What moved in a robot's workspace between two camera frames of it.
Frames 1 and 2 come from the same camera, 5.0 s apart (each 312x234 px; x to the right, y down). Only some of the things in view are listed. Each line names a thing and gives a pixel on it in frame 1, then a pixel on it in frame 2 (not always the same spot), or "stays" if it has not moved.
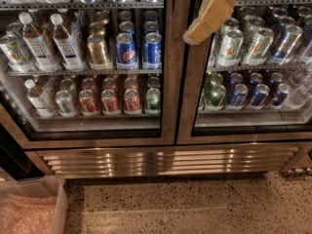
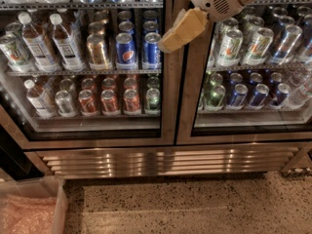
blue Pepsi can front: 127,55 stays
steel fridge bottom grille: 169,160 stays
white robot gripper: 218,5 to 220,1
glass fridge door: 89,64 stays
